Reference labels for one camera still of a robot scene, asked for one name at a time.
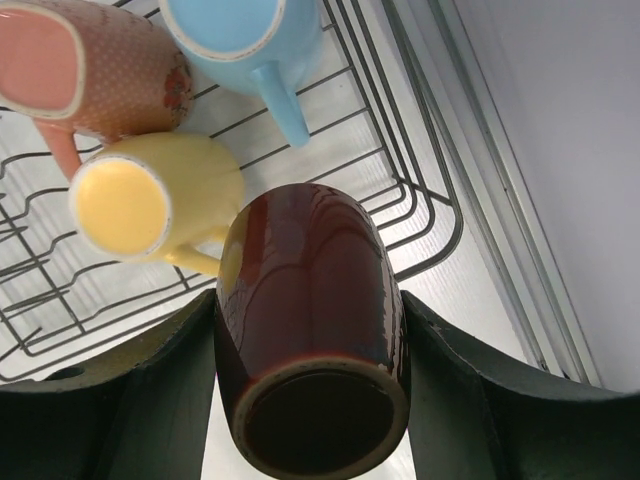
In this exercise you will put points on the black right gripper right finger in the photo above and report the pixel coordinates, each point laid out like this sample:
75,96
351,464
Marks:
478,413

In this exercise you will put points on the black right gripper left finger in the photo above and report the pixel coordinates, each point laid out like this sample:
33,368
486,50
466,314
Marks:
137,411

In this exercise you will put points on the dark brown mug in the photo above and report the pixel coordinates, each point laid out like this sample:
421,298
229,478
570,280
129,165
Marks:
311,339

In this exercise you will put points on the yellow ceramic mug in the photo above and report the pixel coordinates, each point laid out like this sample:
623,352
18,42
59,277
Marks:
158,197

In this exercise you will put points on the pink ceramic mug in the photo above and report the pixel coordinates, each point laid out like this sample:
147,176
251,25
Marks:
80,67

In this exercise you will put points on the light blue ceramic mug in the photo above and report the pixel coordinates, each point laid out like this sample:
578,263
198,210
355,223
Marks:
264,48

